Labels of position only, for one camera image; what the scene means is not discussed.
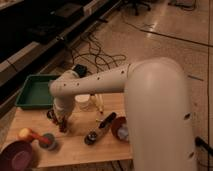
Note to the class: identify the small dark round object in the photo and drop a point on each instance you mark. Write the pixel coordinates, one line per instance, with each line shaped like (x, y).
(50, 114)

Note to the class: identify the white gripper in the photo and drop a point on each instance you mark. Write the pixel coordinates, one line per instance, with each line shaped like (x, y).
(63, 108)

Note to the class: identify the dark grape bunch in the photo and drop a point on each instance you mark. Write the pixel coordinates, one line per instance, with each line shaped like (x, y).
(62, 123)

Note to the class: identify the black object on floor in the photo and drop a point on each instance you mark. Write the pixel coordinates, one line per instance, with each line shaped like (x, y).
(201, 143)

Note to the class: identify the black power adapter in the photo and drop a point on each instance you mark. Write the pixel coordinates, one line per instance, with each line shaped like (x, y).
(81, 70)

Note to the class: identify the red yellow toy utensil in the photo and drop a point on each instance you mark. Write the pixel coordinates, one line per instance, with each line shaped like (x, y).
(28, 135)

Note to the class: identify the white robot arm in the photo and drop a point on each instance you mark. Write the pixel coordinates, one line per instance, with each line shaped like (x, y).
(157, 108)

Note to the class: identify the white plastic cup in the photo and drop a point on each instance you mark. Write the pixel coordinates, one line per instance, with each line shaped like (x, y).
(83, 101)

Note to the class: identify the office chair base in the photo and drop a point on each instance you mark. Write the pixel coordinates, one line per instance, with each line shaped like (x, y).
(135, 4)

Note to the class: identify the purple bowl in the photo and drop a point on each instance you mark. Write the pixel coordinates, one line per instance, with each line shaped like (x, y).
(16, 156)

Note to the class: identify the small grey cup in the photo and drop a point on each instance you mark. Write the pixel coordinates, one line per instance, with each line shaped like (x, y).
(48, 142)

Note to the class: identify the wooden board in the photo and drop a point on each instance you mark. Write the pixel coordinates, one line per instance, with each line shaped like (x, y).
(71, 147)

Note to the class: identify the green plastic tray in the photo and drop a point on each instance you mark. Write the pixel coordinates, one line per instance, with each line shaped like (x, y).
(35, 92)

